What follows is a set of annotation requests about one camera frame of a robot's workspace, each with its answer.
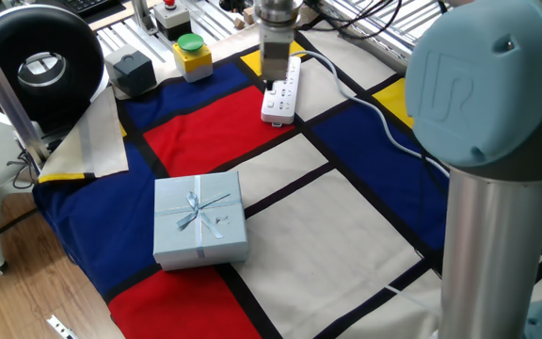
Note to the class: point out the grey metal gripper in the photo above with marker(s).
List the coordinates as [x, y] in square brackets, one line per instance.
[276, 52]

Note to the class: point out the white four-socket power strip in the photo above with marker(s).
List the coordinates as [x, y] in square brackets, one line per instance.
[278, 106]

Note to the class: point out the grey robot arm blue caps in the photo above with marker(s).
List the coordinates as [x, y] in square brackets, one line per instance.
[487, 85]

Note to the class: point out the small wooden cube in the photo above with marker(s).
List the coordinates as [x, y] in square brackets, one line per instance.
[239, 23]

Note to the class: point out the colour block tablecloth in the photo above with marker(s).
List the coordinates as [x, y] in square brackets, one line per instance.
[214, 127]

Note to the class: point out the large wooden cube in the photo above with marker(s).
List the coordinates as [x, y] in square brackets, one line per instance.
[250, 15]

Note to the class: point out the green button yellow box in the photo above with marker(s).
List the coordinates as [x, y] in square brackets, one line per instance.
[192, 59]

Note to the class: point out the red button grey box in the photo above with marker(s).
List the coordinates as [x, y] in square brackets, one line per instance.
[173, 19]

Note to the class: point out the dark grey button box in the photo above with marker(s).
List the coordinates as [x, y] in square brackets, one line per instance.
[132, 73]

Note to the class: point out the light blue ribboned gift box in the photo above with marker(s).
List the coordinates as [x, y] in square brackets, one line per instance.
[200, 221]

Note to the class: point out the black keyboard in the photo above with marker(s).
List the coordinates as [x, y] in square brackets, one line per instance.
[87, 4]

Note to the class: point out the short aluminium bracket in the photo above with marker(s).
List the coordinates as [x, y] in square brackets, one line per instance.
[143, 19]

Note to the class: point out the aluminium profile post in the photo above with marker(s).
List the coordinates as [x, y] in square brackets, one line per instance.
[7, 99]

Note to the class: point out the small metal floor bracket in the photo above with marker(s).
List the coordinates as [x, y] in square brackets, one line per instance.
[59, 327]

